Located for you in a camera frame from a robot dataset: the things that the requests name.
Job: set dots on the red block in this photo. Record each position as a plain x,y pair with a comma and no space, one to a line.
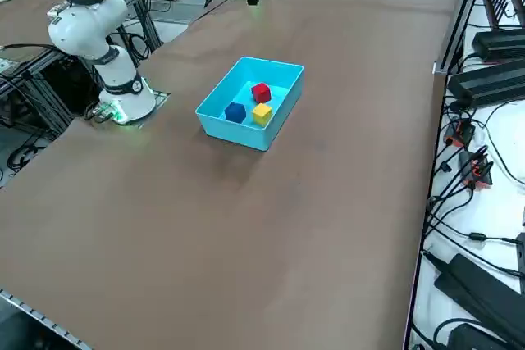
261,94

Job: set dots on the blue block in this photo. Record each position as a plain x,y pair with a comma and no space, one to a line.
235,112

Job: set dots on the yellow block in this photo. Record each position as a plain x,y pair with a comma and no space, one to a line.
261,115

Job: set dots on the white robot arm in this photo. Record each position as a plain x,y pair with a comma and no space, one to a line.
82,34

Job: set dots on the teal plastic box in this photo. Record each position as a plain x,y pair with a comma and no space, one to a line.
229,130

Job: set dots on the black slotted rack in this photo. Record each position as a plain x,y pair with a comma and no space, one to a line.
496,10

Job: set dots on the black ribbed power supply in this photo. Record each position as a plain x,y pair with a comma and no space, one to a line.
500,44

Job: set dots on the dark ribbed power supply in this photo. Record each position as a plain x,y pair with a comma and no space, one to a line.
488,83

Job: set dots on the orange and black hub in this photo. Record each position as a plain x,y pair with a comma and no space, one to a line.
476,169
461,133

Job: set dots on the long black power adapter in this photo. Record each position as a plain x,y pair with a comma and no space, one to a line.
476,288

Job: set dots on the aluminium profile post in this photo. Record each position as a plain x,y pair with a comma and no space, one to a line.
463,10

